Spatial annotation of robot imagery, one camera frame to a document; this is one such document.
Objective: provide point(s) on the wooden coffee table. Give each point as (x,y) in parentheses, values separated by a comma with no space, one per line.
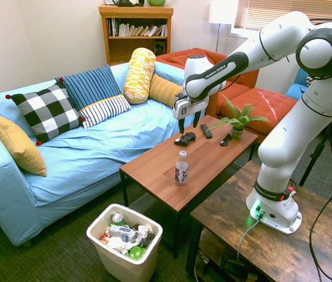
(183,173)

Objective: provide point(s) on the crushed soda can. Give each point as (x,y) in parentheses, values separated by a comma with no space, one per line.
(122,232)

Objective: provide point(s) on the black camera tripod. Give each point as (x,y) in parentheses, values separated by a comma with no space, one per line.
(318,152)

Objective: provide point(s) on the black white checkered pillow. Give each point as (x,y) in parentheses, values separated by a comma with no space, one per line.
(48,111)

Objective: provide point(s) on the black speaker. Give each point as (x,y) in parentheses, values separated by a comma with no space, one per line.
(160,47)

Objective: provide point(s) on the orange striped pillow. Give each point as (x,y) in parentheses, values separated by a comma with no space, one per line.
(164,91)

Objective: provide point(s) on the light blue sofa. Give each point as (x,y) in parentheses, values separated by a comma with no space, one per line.
(80,152)

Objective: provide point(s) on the wooden bookshelf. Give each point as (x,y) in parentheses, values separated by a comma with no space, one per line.
(136,32)

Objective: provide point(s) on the wooden window blinds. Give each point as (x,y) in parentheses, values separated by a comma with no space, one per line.
(295,13)

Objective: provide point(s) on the row of books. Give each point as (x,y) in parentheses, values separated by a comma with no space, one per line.
(137,29)

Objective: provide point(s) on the dark rustic wooden table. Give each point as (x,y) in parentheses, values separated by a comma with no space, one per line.
(271,235)

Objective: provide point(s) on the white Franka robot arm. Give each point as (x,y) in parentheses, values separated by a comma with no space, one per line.
(283,88)

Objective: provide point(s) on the small potted green plant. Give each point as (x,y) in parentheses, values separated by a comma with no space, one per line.
(237,120)

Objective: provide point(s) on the green bowl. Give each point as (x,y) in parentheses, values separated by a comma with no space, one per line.
(156,2)

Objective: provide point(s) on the mustard yellow square pillow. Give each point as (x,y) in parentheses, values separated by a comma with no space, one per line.
(18,145)

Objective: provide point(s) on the black sunglasses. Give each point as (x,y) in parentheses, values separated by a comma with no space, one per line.
(226,140)

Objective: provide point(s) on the white floor lamp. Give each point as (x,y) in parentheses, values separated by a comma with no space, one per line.
(221,20)

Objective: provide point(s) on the blue striped pillow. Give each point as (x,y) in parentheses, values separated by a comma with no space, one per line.
(98,94)

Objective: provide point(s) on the crumpled white paper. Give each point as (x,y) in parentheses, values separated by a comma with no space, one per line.
(145,229)

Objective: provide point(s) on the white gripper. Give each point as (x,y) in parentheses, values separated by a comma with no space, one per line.
(189,108)

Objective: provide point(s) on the black remote control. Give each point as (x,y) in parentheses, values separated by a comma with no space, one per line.
(206,130)

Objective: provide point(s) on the black game controller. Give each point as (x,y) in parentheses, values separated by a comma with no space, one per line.
(185,138)

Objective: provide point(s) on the clear plastic water bottle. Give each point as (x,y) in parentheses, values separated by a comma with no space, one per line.
(181,170)

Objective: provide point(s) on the yellow patterned bolster pillow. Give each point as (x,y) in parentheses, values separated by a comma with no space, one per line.
(140,75)

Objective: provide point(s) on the green bottle in trash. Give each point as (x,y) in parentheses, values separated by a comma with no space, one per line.
(136,252)

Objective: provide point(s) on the red orange armchair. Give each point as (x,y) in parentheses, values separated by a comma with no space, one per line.
(236,85)

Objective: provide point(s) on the white plastic trash bin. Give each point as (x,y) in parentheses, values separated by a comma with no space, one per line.
(124,255)

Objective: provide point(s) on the red orange ottoman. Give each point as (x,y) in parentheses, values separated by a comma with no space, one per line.
(259,105)

